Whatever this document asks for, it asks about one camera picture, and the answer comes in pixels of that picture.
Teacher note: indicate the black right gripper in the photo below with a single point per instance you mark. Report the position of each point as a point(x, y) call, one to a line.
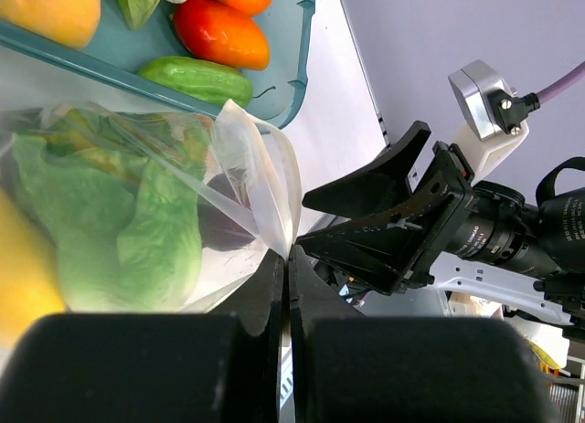
point(396, 248)

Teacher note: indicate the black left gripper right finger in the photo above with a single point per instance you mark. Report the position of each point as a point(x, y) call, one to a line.
point(317, 318)

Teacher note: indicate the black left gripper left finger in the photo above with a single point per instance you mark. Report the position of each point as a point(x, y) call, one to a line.
point(253, 370)

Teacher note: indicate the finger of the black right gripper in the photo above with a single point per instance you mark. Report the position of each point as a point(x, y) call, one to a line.
point(377, 186)

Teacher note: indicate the dark red plum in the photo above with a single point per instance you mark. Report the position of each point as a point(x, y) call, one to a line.
point(218, 231)

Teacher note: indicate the teal plastic basket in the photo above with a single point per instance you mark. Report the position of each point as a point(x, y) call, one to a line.
point(116, 54)

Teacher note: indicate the green white lettuce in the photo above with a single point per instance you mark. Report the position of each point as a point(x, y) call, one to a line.
point(125, 227)

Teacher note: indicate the clear dotted zip bag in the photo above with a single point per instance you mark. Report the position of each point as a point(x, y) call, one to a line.
point(194, 147)

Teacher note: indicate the yellow bell pepper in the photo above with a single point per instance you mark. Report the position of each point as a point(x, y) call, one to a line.
point(29, 282)

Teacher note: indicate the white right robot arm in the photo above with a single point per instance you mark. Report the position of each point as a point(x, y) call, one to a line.
point(506, 287)

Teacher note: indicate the pale green vegetable piece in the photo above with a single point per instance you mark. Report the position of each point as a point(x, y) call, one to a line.
point(203, 80)

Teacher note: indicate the orange red bell pepper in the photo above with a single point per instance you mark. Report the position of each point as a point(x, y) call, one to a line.
point(221, 34)

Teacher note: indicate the yellow orange mango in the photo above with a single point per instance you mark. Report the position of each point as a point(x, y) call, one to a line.
point(72, 23)

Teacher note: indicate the right aluminium frame post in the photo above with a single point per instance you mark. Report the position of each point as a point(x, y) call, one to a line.
point(381, 123)

